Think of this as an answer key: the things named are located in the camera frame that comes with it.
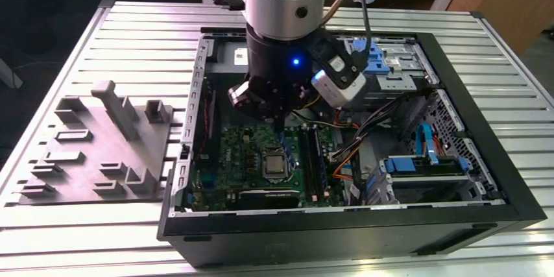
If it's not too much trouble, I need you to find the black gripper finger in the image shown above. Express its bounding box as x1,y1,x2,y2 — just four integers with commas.
229,77,285,129
281,85,319,128

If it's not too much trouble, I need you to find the white label sticker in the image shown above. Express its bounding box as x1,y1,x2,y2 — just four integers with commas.
233,48,250,66

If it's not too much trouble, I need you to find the grey power supply unit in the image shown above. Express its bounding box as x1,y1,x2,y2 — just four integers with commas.
203,40,293,127

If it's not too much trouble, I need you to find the green motherboard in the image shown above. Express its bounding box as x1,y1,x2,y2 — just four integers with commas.
190,123,347,210

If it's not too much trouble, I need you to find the CPU socket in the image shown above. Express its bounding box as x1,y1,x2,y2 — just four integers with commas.
258,145,295,184

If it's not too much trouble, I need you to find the blue plastic drive latch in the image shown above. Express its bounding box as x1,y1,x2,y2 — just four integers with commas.
353,39,390,75

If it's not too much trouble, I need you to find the silver CPU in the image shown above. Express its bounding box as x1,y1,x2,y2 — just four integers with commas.
262,155,290,174

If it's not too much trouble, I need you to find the silver drive cage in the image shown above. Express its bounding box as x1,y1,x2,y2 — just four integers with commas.
339,38,438,112

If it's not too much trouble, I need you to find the blue board connector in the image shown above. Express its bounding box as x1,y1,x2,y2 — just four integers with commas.
199,173,217,191

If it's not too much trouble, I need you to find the hard disk in blue carrier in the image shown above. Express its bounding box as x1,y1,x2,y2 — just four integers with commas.
381,155,472,180

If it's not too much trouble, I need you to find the black graphics card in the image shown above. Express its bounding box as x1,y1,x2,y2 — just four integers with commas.
235,189,301,210

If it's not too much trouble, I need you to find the grey parts rack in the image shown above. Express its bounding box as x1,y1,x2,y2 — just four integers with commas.
4,79,187,207

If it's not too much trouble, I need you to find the black PC case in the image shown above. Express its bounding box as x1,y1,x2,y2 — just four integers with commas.
157,27,548,267

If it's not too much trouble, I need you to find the grey metal leg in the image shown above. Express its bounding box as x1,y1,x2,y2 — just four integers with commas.
0,59,24,90

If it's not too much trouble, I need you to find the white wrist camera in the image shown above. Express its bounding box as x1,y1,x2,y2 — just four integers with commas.
307,38,367,108

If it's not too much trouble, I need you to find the black cable bundle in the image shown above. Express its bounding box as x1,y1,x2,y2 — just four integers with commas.
353,90,434,148

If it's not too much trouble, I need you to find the grey white wire bundle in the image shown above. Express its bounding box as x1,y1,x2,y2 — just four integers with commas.
327,134,363,162

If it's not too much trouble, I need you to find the orange wire bundle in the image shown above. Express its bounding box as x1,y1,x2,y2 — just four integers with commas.
331,156,361,180

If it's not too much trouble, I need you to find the black camera cable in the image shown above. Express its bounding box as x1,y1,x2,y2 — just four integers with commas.
349,0,373,61

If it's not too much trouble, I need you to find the blue disk wire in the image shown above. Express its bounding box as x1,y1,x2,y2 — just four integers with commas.
414,123,441,165

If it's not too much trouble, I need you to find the red disk wire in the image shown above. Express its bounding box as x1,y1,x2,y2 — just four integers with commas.
436,137,456,161

